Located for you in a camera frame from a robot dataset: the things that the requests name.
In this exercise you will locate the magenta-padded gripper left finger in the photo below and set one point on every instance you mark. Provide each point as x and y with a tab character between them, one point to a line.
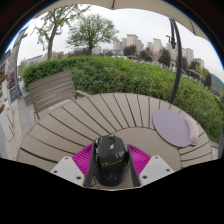
83	160

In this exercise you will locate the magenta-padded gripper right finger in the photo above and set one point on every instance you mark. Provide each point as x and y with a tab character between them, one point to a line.
139	160

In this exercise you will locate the black computer mouse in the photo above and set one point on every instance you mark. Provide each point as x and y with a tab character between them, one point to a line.
111	161

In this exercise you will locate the lilac mouse pad with wrist rest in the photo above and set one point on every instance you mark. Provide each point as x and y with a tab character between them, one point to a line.
171	128

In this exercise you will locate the grey slatted outdoor chair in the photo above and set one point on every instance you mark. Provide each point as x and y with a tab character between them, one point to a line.
50	90

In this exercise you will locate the white flower planter box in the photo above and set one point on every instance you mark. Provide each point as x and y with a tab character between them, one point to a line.
5	125

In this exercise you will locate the green hedge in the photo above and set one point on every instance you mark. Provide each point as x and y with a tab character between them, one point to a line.
116	75

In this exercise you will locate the distant high-rise buildings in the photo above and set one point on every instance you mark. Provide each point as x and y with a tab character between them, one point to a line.
131	40

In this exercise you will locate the round-crowned green tree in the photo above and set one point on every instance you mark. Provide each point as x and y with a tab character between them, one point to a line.
90	31

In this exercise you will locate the thin-crowned leaning tree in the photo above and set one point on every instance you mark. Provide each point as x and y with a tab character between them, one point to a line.
51	30

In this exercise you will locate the beige patio umbrella with pole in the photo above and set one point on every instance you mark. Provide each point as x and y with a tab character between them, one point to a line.
150	4

